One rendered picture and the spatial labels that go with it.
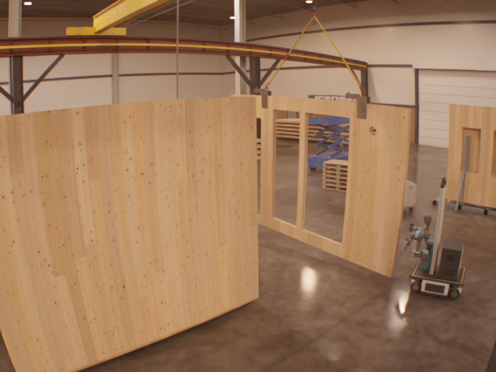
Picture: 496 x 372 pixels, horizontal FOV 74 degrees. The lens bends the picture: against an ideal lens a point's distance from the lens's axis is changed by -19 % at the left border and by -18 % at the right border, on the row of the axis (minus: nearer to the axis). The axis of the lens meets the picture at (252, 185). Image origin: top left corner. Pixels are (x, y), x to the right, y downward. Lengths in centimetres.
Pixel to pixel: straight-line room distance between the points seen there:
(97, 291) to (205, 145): 214
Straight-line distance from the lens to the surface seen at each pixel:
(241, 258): 550
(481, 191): 1184
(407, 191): 1079
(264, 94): 835
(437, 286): 635
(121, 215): 429
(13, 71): 1512
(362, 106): 660
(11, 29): 1623
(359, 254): 709
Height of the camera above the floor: 298
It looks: 13 degrees down
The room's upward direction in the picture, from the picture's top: 1 degrees counter-clockwise
